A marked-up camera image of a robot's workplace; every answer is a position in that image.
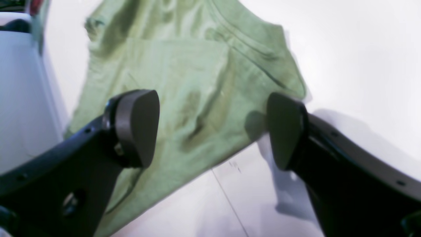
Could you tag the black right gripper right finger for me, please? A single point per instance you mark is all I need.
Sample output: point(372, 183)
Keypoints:
point(353, 193)

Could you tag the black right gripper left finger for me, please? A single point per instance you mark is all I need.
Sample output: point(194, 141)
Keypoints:
point(65, 191)

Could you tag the green t-shirt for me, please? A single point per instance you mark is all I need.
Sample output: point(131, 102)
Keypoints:
point(213, 64)

